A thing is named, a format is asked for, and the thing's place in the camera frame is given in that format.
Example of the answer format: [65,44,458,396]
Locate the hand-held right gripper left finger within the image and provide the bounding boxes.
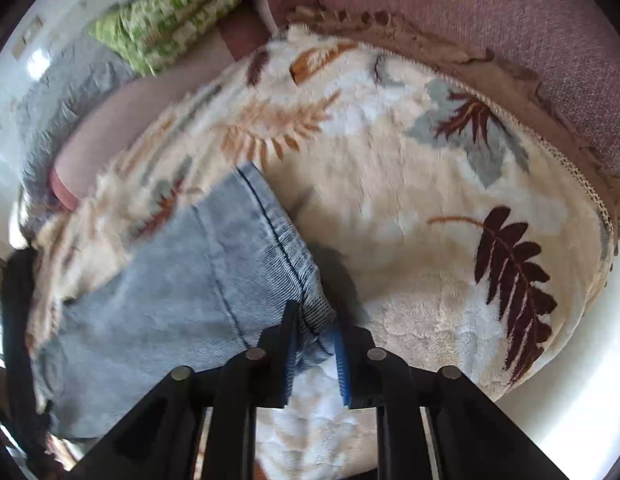
[65,300,300,480]

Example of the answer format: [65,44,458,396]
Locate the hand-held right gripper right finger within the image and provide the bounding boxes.
[332,326,571,480]

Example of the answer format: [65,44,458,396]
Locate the blue-grey denim pants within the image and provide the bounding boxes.
[32,162,338,441]

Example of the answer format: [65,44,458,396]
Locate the cream leaf-print blanket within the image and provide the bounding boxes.
[25,25,616,480]

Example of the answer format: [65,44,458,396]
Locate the black cloth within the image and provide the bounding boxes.
[0,247,56,461]

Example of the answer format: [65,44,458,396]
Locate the grey quilted pillow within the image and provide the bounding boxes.
[15,40,141,241]

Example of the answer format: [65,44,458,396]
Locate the green patterned blanket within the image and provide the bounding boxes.
[87,0,266,78]

